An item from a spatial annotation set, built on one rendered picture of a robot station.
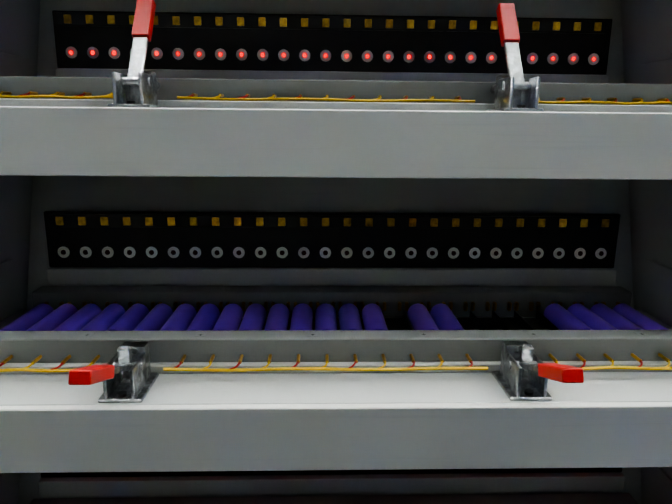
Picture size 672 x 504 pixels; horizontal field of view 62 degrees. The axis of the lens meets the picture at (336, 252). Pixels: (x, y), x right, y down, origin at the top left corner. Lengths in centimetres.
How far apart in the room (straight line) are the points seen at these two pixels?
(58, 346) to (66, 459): 8
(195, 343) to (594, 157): 31
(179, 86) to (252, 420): 26
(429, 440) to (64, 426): 23
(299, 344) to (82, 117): 21
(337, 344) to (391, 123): 16
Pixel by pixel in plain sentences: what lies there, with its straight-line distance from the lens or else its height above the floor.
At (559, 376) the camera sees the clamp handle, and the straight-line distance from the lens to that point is 34.
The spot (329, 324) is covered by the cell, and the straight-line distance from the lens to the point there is 45.
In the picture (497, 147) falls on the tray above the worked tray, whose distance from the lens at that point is 40.
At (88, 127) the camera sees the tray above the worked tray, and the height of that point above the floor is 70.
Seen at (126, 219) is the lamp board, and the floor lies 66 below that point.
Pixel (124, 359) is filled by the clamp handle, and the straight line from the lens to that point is 40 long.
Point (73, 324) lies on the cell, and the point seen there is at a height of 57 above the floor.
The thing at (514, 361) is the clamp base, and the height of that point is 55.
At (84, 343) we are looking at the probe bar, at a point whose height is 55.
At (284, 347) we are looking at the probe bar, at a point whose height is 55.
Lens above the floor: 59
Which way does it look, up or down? 5 degrees up
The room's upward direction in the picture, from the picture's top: straight up
